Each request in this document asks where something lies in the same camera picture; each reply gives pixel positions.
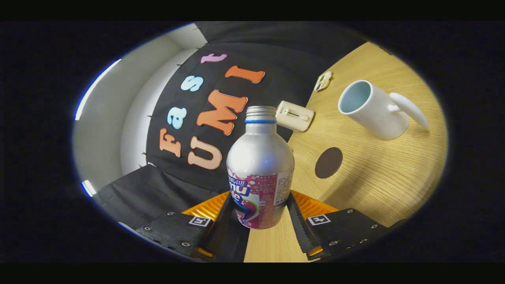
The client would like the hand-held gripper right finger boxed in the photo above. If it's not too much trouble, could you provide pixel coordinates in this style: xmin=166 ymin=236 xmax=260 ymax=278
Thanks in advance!
xmin=286 ymin=190 xmax=389 ymax=261

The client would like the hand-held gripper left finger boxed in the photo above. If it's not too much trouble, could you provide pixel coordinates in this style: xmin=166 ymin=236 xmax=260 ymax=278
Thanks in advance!
xmin=134 ymin=191 xmax=251 ymax=263

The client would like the dark brown round coaster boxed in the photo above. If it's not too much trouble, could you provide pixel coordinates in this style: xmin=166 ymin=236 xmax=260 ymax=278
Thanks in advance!
xmin=314 ymin=147 xmax=343 ymax=179

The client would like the silver juice bottle pink label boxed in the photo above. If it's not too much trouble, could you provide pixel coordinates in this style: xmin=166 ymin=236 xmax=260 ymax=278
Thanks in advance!
xmin=226 ymin=106 xmax=295 ymax=230

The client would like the white cup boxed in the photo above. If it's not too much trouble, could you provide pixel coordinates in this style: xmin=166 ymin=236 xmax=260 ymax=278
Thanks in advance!
xmin=338 ymin=80 xmax=430 ymax=140

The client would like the wooden table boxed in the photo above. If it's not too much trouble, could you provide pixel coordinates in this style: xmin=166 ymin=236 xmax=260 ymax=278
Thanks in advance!
xmin=244 ymin=41 xmax=448 ymax=263

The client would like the white toaster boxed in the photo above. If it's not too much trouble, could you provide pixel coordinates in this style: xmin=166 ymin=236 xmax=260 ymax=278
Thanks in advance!
xmin=275 ymin=100 xmax=315 ymax=132

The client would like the white compartment tray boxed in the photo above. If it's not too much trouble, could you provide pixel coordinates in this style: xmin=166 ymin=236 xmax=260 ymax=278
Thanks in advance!
xmin=314 ymin=71 xmax=333 ymax=92

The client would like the wide ceiling light panel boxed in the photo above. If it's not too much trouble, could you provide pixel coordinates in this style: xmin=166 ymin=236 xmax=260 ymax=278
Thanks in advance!
xmin=74 ymin=58 xmax=122 ymax=121

